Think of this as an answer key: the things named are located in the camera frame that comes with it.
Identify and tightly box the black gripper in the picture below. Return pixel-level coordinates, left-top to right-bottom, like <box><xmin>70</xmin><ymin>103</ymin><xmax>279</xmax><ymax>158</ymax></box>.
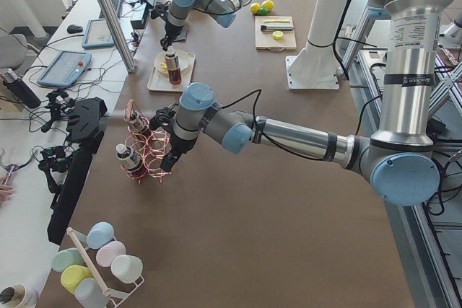
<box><xmin>160</xmin><ymin>22</ymin><xmax>183</xmax><ymax>50</ymax></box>
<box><xmin>160</xmin><ymin>134</ymin><xmax>197</xmax><ymax>172</ymax></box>

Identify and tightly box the tea bottle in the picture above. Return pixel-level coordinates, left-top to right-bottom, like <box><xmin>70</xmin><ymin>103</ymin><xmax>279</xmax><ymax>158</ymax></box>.
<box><xmin>165</xmin><ymin>46</ymin><xmax>182</xmax><ymax>85</ymax></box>
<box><xmin>128</xmin><ymin>111</ymin><xmax>150</xmax><ymax>136</ymax></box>
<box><xmin>115</xmin><ymin>144</ymin><xmax>147</xmax><ymax>178</ymax></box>

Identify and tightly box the cream serving tray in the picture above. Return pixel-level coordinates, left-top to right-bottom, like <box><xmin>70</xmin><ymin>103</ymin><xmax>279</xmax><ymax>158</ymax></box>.
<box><xmin>147</xmin><ymin>53</ymin><xmax>196</xmax><ymax>92</ymax></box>

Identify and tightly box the blue teach pendant far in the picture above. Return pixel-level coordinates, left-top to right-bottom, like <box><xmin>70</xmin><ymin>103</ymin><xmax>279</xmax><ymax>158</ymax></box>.
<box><xmin>82</xmin><ymin>19</ymin><xmax>115</xmax><ymax>50</ymax></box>

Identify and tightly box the blue teach pendant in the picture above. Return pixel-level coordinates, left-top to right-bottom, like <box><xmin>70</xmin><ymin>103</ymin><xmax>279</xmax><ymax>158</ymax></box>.
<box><xmin>82</xmin><ymin>19</ymin><xmax>115</xmax><ymax>50</ymax></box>
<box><xmin>37</xmin><ymin>50</ymin><xmax>92</xmax><ymax>88</ymax></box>

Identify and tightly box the yellow lemon lower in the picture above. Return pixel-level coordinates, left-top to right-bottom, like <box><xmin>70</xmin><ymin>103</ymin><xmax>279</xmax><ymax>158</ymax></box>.
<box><xmin>250</xmin><ymin>2</ymin><xmax>261</xmax><ymax>14</ymax></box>

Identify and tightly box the yellow lemon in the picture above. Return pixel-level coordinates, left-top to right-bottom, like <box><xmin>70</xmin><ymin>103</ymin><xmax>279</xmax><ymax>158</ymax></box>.
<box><xmin>261</xmin><ymin>0</ymin><xmax>274</xmax><ymax>12</ymax></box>
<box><xmin>250</xmin><ymin>2</ymin><xmax>261</xmax><ymax>14</ymax></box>

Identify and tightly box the green lime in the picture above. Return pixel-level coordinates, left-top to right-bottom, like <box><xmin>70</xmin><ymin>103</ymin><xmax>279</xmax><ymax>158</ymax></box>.
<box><xmin>257</xmin><ymin>7</ymin><xmax>269</xmax><ymax>16</ymax></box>

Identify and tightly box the yellow plastic knife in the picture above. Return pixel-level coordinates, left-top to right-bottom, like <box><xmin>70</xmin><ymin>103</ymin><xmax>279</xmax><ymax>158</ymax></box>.
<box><xmin>263</xmin><ymin>19</ymin><xmax>291</xmax><ymax>23</ymax></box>

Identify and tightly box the black computer mouse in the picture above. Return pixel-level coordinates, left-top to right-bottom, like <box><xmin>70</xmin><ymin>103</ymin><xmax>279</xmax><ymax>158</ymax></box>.
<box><xmin>67</xmin><ymin>25</ymin><xmax>83</xmax><ymax>34</ymax></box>

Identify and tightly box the blue plastic cup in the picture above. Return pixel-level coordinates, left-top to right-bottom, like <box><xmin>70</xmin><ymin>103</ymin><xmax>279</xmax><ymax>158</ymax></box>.
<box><xmin>87</xmin><ymin>221</ymin><xmax>115</xmax><ymax>249</ymax></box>

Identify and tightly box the yellow lemon upper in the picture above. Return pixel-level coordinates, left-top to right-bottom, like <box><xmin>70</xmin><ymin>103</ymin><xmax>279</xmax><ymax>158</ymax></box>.
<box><xmin>261</xmin><ymin>0</ymin><xmax>274</xmax><ymax>12</ymax></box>

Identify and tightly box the half lemon slice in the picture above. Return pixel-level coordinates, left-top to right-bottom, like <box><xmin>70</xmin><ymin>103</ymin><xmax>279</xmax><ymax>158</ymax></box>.
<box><xmin>272</xmin><ymin>30</ymin><xmax>284</xmax><ymax>40</ymax></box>

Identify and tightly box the steel muddler with black tip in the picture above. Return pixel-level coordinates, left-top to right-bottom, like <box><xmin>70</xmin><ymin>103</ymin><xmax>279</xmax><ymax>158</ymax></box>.
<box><xmin>260</xmin><ymin>23</ymin><xmax>294</xmax><ymax>32</ymax></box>

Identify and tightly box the blue teach pendant near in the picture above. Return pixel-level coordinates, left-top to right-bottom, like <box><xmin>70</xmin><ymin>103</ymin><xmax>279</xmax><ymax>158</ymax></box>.
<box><xmin>37</xmin><ymin>50</ymin><xmax>92</xmax><ymax>88</ymax></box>

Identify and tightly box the wooden cutting board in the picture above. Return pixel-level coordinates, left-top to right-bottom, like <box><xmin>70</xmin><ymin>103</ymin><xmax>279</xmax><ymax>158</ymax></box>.
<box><xmin>255</xmin><ymin>16</ymin><xmax>297</xmax><ymax>50</ymax></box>

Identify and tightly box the pink plastic cup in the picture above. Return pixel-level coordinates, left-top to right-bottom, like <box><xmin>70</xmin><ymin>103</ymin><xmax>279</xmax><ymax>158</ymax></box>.
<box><xmin>96</xmin><ymin>240</ymin><xmax>126</xmax><ymax>268</ymax></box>

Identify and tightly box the white plastic cup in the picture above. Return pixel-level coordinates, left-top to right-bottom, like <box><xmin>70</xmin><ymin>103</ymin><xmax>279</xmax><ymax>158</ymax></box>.
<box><xmin>110</xmin><ymin>255</ymin><xmax>143</xmax><ymax>283</ymax></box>

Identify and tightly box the green plastic cup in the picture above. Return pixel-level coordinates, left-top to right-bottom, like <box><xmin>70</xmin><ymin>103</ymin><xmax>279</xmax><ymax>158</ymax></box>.
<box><xmin>51</xmin><ymin>247</ymin><xmax>84</xmax><ymax>273</ymax></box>

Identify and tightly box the white cup rack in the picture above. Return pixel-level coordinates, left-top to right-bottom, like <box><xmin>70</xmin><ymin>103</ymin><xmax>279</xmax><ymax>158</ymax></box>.
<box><xmin>66</xmin><ymin>227</ymin><xmax>145</xmax><ymax>307</ymax></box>

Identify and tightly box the yellow plastic cup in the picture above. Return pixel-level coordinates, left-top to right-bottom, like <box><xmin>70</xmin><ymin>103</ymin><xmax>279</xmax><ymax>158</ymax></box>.
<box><xmin>60</xmin><ymin>265</ymin><xmax>93</xmax><ymax>294</ymax></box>

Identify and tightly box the grey plastic cup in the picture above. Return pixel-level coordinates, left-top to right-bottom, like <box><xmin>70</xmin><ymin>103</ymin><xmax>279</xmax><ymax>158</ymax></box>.
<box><xmin>74</xmin><ymin>278</ymin><xmax>109</xmax><ymax>308</ymax></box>

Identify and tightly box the black water bottle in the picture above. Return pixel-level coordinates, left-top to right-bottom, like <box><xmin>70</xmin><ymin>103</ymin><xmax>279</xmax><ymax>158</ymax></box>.
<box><xmin>1</xmin><ymin>69</ymin><xmax>40</xmax><ymax>108</ymax></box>

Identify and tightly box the paper cup tan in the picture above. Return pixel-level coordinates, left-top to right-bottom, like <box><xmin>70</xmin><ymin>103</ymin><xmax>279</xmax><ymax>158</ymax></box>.
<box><xmin>1</xmin><ymin>283</ymin><xmax>39</xmax><ymax>308</ymax></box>

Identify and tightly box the copper wire bottle rack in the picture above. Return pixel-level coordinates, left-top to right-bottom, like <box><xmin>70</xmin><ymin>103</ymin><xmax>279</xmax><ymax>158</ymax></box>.
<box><xmin>124</xmin><ymin>99</ymin><xmax>170</xmax><ymax>182</ymax></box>

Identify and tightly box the aluminium frame post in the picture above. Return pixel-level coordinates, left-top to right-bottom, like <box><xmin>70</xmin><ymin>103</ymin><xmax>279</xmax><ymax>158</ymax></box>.
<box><xmin>97</xmin><ymin>0</ymin><xmax>136</xmax><ymax>74</ymax></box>

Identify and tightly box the black camera arm mount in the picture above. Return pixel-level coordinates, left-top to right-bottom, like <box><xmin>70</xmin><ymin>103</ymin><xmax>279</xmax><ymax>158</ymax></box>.
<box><xmin>47</xmin><ymin>97</ymin><xmax>108</xmax><ymax>245</ymax></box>

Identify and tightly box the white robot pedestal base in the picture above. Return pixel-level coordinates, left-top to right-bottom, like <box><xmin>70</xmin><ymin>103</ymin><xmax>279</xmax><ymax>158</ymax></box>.
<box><xmin>286</xmin><ymin>0</ymin><xmax>348</xmax><ymax>90</ymax></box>

